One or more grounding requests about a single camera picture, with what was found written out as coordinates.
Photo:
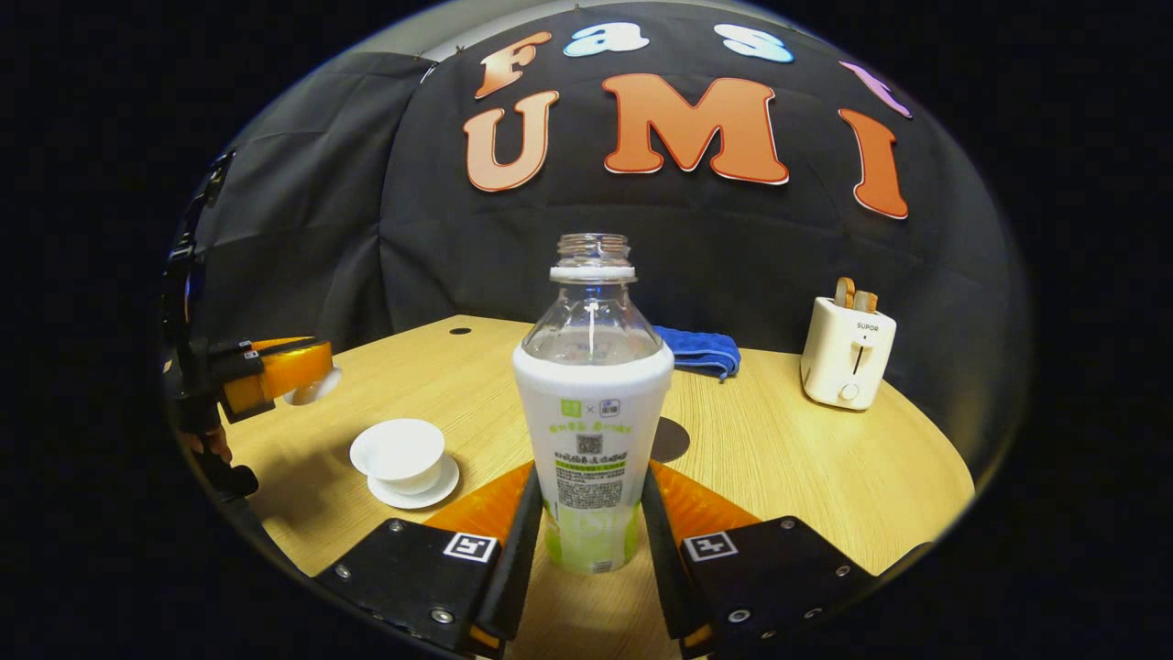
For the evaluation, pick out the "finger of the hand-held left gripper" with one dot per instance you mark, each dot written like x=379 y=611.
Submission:
x=279 y=376
x=257 y=346

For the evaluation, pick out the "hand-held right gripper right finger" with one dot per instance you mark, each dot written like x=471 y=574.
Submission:
x=662 y=559

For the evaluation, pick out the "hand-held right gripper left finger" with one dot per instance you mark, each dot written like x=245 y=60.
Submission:
x=513 y=559

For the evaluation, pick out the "white teacup lid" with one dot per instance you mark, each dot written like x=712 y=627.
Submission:
x=316 y=387

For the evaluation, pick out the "dark round coaster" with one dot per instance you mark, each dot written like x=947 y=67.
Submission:
x=674 y=442

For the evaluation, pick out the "white teacup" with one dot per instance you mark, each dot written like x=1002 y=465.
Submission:
x=399 y=451

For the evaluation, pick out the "clear water bottle white label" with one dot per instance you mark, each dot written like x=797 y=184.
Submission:
x=591 y=412

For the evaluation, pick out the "white saucer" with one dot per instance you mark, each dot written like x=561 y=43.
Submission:
x=431 y=495

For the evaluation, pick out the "blue towel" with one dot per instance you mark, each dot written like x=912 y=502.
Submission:
x=701 y=348

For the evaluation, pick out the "white toaster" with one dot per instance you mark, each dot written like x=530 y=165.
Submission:
x=843 y=357

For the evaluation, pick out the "bread slice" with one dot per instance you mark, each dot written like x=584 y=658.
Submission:
x=844 y=291
x=866 y=301

